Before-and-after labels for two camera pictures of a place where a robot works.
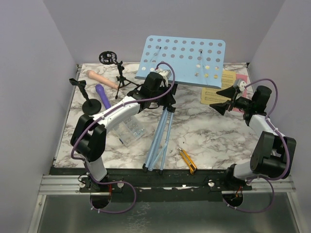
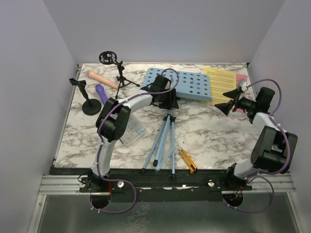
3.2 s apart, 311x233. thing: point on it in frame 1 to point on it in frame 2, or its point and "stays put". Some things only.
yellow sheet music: x=209 y=95 stays put
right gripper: x=233 y=100 stays put
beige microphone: x=93 y=74 stays put
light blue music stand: x=198 y=60 to x=191 y=84
